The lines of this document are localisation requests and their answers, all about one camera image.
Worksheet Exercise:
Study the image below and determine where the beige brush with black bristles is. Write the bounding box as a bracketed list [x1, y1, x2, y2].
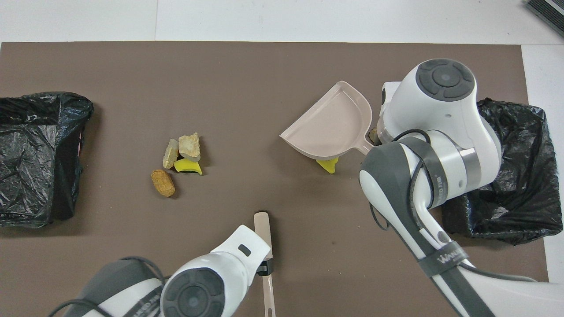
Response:
[254, 212, 277, 317]

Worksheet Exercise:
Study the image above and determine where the irregular yellow sponge chunk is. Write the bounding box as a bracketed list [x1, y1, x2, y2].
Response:
[316, 157, 340, 174]

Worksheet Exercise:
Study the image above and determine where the small yellow sponge piece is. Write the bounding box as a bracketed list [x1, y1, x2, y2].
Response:
[173, 158, 203, 176]

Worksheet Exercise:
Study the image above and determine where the brown fried croquette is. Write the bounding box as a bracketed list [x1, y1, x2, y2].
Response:
[151, 170, 176, 198]

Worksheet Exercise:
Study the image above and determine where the pale bread piece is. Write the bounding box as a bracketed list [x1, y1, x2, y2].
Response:
[178, 133, 201, 163]

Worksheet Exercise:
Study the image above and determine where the large striped bread roll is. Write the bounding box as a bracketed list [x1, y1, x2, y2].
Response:
[162, 138, 180, 170]

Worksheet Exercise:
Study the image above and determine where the beige plastic dustpan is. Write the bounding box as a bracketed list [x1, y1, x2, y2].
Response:
[279, 81, 374, 160]

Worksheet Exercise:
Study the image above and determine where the black trash bag bin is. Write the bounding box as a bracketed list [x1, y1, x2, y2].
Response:
[441, 98, 564, 246]
[0, 91, 94, 229]

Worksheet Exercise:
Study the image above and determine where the brown table mat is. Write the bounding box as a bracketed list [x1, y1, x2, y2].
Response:
[0, 41, 552, 317]

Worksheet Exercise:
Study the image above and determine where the dark ribbed object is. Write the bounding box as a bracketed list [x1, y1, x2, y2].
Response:
[525, 0, 564, 38]

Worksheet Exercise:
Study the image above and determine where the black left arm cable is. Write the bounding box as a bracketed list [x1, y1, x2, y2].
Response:
[48, 256, 168, 317]

